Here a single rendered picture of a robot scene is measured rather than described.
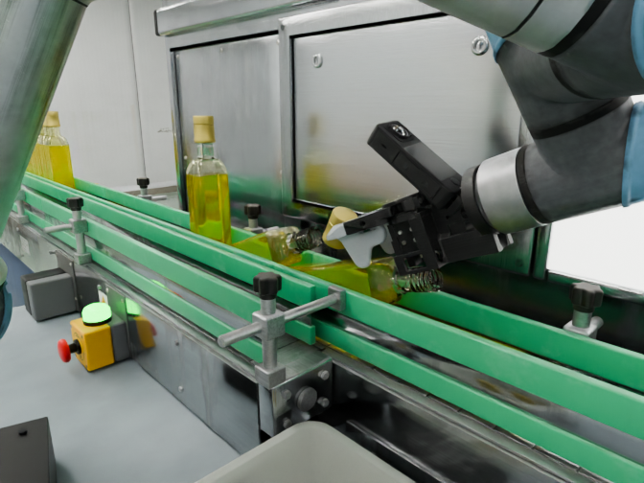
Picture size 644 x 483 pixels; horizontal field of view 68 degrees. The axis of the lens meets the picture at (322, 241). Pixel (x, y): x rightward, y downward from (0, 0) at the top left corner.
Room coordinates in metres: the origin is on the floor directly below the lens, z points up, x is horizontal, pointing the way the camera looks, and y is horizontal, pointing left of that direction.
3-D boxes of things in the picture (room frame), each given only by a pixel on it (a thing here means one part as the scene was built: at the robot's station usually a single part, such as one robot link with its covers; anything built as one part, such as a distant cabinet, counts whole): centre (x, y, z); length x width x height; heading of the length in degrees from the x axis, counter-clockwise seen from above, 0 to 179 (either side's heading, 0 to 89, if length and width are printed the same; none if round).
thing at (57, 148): (1.45, 0.79, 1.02); 0.06 x 0.06 x 0.28; 44
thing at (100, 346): (0.75, 0.38, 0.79); 0.07 x 0.07 x 0.07; 44
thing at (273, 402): (0.50, 0.03, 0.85); 0.09 x 0.04 x 0.07; 134
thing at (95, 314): (0.75, 0.38, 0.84); 0.04 x 0.04 x 0.03
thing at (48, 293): (0.95, 0.58, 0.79); 0.08 x 0.08 x 0.08; 44
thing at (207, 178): (0.83, 0.20, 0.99); 0.06 x 0.06 x 0.21; 42
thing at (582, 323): (0.45, -0.27, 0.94); 0.07 x 0.04 x 0.13; 134
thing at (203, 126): (0.83, 0.20, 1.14); 0.04 x 0.04 x 0.04
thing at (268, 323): (0.49, 0.04, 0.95); 0.17 x 0.03 x 0.12; 134
